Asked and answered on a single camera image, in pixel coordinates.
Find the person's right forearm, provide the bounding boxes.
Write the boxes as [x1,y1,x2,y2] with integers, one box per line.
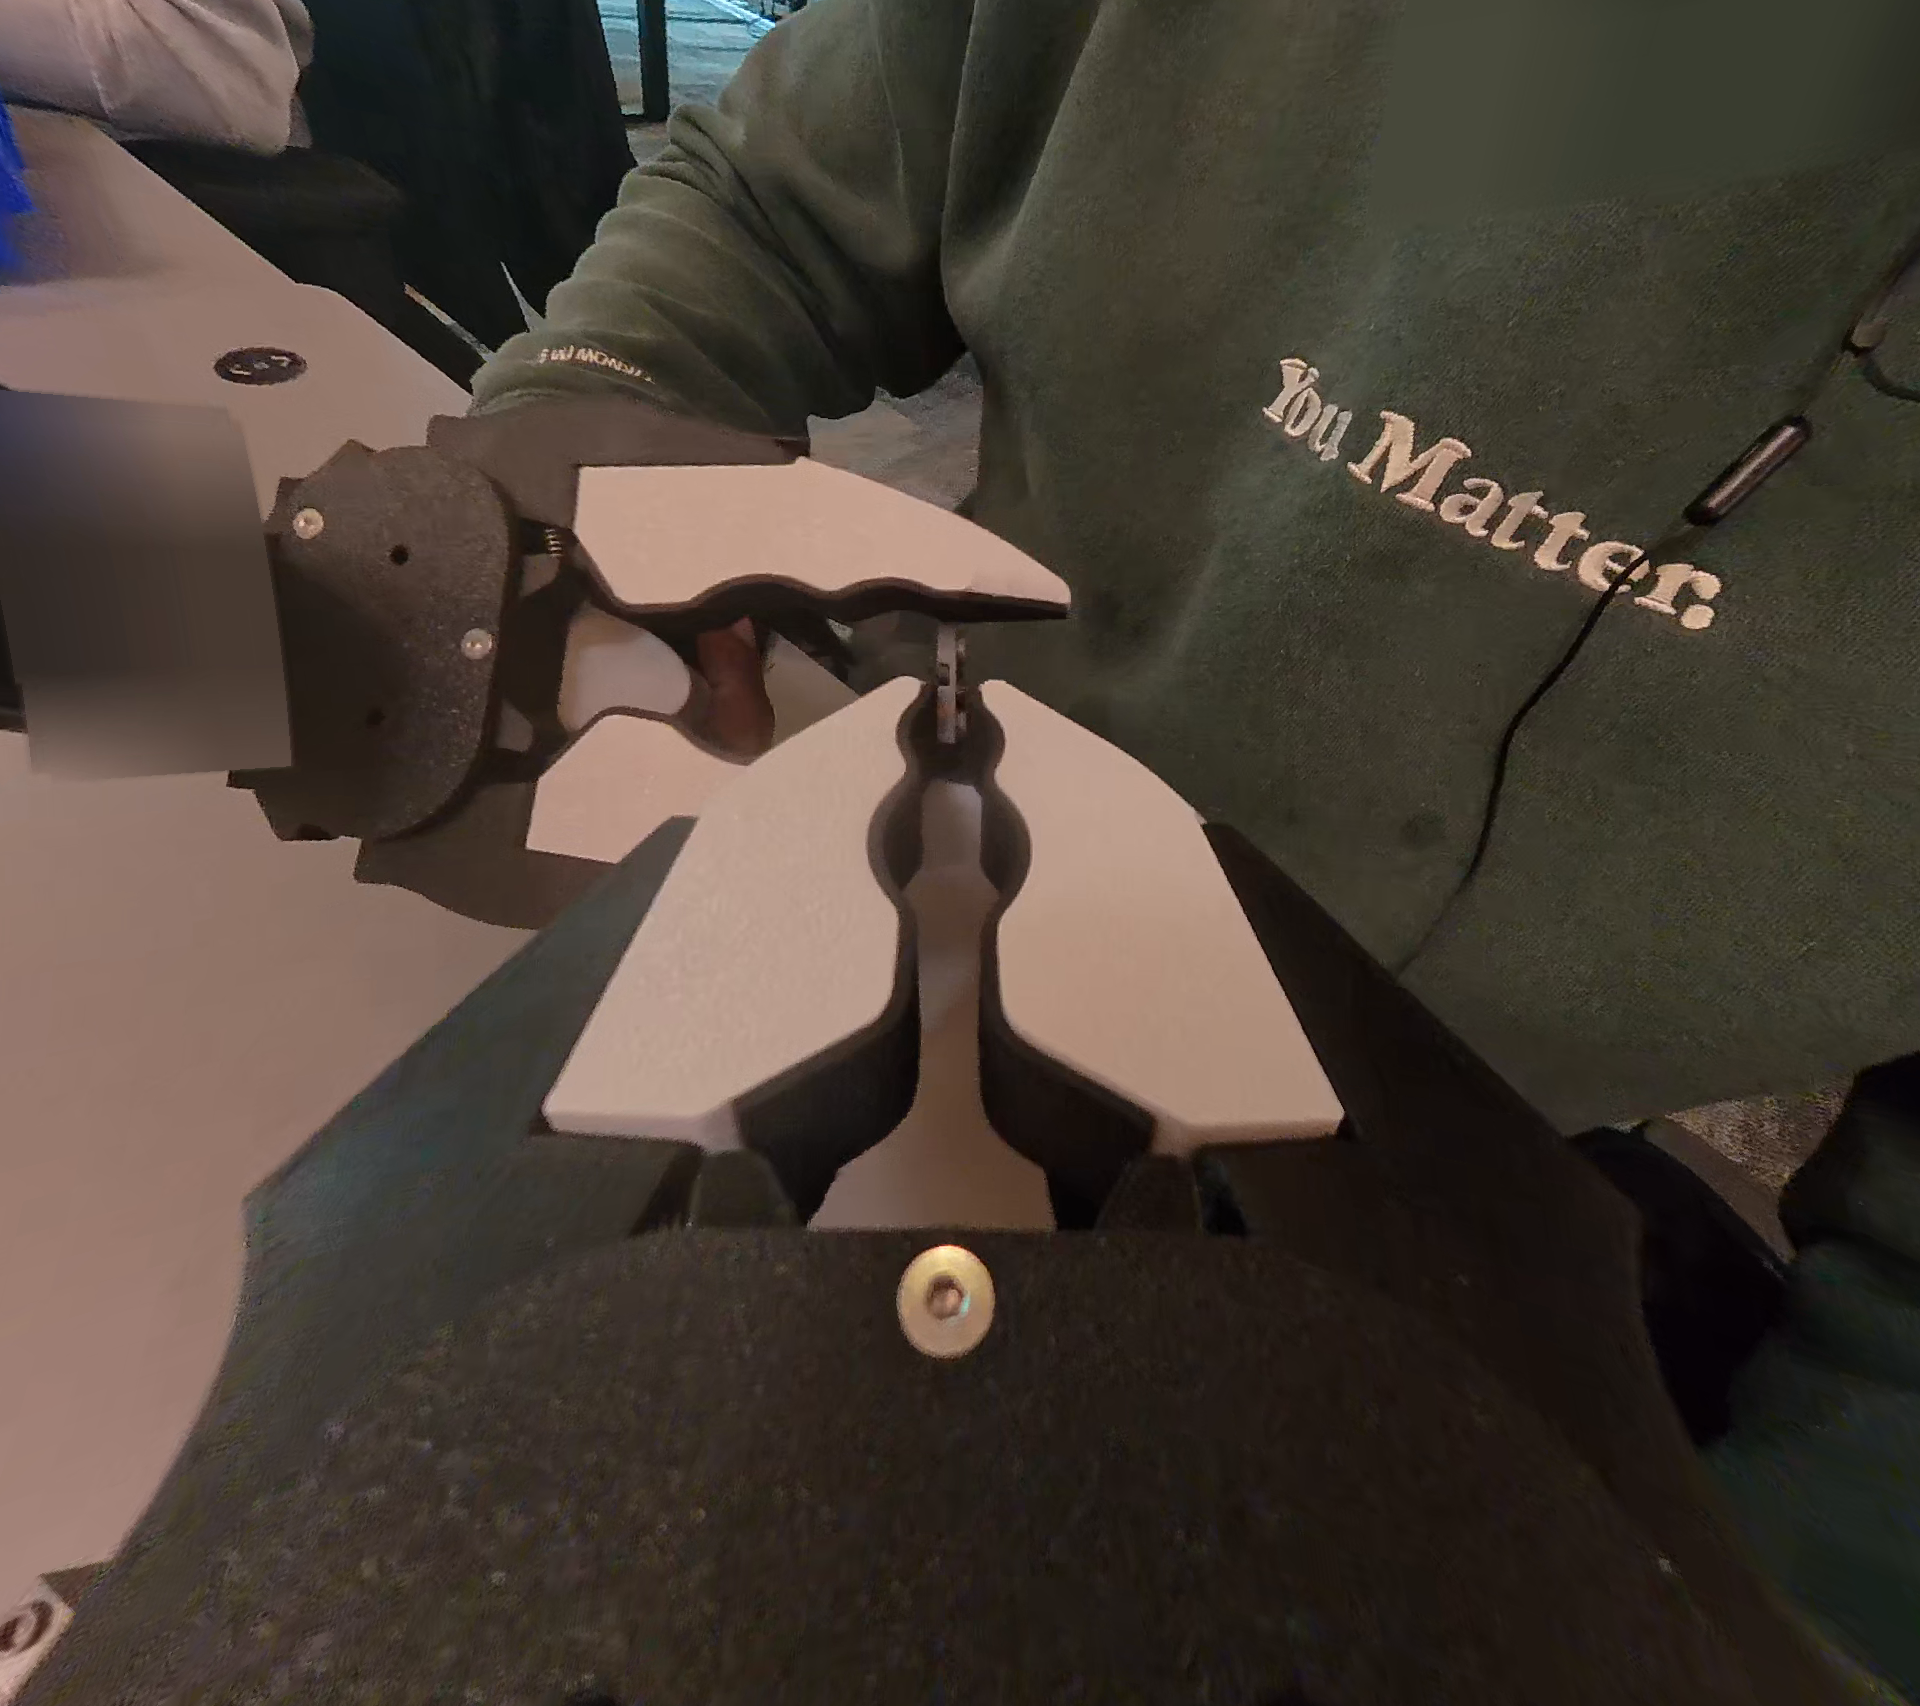
[469,0,992,427]

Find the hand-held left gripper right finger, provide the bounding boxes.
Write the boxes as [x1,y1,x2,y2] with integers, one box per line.
[979,678,1351,1206]

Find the black earphone cable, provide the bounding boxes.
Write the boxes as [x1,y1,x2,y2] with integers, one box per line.
[1462,243,1920,936]

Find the person's green sweatshirt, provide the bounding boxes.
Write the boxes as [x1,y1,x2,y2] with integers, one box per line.
[840,0,1920,1706]

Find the dark grey half-round plate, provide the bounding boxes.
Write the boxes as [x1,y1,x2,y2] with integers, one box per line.
[931,627,984,748]

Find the black jacket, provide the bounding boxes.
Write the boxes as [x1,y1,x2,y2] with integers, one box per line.
[254,0,641,366]

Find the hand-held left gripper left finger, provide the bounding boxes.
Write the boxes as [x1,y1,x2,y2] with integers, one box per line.
[540,674,924,1220]

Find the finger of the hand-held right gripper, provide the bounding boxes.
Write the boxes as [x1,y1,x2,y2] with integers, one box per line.
[570,452,1075,628]
[528,644,877,872]

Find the person's right hand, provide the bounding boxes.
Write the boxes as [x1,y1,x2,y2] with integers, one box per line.
[696,627,778,753]

